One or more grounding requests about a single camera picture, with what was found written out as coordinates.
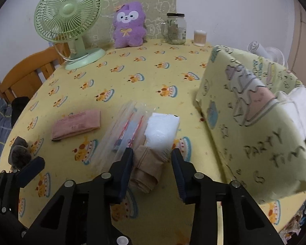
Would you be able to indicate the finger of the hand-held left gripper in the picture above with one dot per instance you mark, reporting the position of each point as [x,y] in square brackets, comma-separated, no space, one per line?
[32,167]

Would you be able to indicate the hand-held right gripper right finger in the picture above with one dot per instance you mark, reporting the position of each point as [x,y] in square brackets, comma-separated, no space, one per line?
[181,176]

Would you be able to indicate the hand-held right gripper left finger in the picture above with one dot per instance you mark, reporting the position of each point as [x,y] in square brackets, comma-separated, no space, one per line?
[123,176]

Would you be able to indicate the dark grey soft cloth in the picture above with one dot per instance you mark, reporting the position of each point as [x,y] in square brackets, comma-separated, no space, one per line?
[19,153]

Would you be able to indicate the beige stockings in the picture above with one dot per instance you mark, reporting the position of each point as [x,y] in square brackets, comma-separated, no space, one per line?
[148,168]

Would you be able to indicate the white packet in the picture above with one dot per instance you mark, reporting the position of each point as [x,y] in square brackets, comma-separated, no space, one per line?
[162,130]

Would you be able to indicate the clear plastic zip bags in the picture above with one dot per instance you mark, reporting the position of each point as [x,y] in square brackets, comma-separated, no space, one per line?
[127,125]

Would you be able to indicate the salmon pink packet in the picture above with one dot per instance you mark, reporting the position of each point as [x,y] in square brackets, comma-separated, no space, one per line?
[76,123]

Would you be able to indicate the yellow printed storage box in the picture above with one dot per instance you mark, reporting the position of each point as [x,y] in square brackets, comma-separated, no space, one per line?
[244,132]

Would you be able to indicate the white cloth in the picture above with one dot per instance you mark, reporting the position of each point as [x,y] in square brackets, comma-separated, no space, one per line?
[301,107]

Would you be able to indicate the plaid blue bedding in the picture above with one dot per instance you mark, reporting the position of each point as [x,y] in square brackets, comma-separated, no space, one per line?
[0,122]

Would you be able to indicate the black clothing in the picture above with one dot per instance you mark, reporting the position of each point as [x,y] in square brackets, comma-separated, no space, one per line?
[19,107]

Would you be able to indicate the wooden bed headboard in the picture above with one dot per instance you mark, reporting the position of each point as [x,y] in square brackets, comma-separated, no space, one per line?
[23,74]

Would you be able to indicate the yellow printed tablecloth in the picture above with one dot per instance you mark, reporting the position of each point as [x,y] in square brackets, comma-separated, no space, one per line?
[148,63]

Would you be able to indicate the patterned cloth pile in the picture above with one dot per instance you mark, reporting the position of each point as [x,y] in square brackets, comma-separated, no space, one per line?
[298,222]

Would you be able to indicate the small beige cup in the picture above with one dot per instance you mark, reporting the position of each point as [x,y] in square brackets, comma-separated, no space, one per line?
[200,38]

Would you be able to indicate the glass jar with black lid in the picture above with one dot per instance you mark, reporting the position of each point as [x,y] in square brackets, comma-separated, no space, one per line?
[177,30]

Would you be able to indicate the purple plush toy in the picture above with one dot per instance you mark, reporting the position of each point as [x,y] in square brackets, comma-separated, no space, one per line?
[128,30]

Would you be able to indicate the white standing fan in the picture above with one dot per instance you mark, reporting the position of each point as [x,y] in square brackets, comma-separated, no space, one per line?
[272,53]

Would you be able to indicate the green desk fan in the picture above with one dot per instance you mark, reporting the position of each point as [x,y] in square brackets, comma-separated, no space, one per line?
[68,10]

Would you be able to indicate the beige patterned board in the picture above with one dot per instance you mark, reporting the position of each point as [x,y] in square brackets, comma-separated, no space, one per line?
[163,2]

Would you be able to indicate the pink door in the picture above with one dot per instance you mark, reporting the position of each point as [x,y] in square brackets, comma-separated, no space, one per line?
[303,43]

